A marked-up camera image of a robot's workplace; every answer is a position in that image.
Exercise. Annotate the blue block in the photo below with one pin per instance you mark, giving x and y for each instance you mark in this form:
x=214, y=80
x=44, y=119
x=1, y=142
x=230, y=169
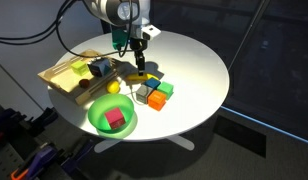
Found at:
x=152, y=83

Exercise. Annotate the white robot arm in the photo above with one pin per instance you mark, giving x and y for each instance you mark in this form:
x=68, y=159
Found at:
x=120, y=11

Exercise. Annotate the yellow banana plush toy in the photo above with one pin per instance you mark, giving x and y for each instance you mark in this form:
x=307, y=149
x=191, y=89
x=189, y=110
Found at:
x=134, y=78

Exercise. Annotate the translucent green bowl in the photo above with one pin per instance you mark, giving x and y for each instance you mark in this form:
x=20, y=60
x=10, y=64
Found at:
x=95, y=115

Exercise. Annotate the black white patterned cube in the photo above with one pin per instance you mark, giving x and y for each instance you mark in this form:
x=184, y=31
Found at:
x=99, y=68

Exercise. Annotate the grey block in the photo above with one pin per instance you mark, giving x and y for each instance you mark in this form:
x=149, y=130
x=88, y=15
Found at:
x=143, y=94

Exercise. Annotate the yellow ball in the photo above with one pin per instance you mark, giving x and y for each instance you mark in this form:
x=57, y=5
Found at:
x=113, y=87

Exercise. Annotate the small red toy fruit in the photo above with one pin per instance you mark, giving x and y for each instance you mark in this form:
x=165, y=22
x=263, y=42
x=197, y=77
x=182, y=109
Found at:
x=84, y=83

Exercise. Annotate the orange block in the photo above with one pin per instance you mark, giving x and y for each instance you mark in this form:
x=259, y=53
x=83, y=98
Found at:
x=156, y=100

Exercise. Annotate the black perforated mounting board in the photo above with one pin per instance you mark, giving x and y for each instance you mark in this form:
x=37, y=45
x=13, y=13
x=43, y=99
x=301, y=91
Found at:
x=4, y=160

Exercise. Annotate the lime green block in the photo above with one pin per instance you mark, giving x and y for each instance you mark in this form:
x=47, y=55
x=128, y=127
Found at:
x=80, y=67

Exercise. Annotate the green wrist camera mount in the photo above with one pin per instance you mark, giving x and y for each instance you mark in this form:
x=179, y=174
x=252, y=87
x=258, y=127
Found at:
x=119, y=37

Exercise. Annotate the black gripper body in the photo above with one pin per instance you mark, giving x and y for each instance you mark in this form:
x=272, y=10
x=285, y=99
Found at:
x=138, y=44

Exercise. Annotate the black clamp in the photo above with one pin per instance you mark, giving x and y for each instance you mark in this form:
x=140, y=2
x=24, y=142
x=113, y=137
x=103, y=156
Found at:
x=42, y=120

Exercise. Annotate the purple clamp orange tip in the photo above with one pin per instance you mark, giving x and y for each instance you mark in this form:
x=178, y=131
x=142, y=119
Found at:
x=37, y=160

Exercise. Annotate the black floor hatch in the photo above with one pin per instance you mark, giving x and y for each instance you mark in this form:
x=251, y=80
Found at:
x=240, y=135

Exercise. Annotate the wooden tray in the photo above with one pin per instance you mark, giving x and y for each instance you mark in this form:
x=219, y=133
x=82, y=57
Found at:
x=65, y=83

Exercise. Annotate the white table base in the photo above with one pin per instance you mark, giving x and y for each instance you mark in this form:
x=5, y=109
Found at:
x=184, y=142

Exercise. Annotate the magenta cube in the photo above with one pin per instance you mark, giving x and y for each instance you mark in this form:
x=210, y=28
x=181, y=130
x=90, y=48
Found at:
x=114, y=118

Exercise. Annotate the metal window frame post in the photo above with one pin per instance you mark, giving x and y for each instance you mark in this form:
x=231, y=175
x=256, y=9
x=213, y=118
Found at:
x=250, y=30

